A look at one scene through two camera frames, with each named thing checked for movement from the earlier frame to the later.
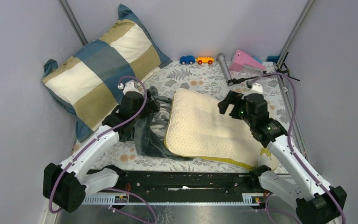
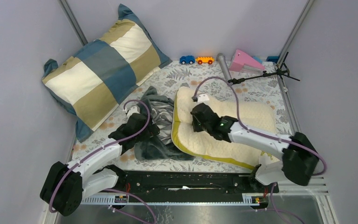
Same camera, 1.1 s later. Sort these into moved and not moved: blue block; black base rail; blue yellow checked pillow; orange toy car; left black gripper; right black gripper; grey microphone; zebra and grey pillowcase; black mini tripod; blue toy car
Moved: zebra and grey pillowcase; right black gripper; left black gripper
Not moved: orange toy car; blue toy car; blue yellow checked pillow; grey microphone; black mini tripod; black base rail; blue block
